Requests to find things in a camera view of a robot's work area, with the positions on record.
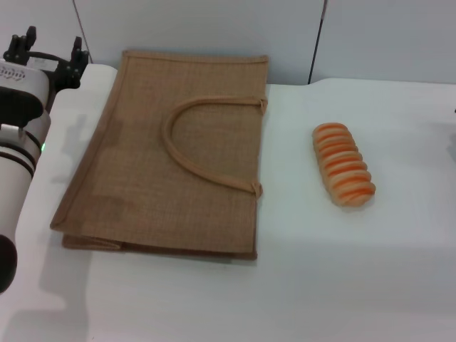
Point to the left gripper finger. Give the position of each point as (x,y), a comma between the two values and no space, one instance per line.
(76,53)
(22,42)

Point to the brown jute handbag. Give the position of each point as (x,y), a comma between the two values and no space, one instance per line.
(160,178)

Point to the orange striped bread loaf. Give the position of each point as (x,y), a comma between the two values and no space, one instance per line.
(342,164)

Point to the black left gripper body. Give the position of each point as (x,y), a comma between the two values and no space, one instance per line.
(44,62)

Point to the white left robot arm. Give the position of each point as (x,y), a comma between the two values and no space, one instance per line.
(14,178)

